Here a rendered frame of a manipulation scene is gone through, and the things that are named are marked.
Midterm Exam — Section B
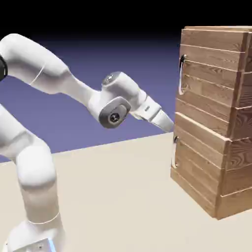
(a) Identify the curved silver door handle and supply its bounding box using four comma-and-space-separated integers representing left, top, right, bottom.
178, 54, 187, 95
170, 135, 179, 169

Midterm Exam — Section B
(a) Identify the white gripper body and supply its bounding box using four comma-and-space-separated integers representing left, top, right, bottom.
151, 109, 175, 133

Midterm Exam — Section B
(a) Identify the wooden plank cabinet door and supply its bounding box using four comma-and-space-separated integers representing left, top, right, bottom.
175, 29, 249, 138
170, 112, 231, 218

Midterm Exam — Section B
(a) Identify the light wooden cabinet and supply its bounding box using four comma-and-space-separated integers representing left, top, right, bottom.
170, 26, 252, 221

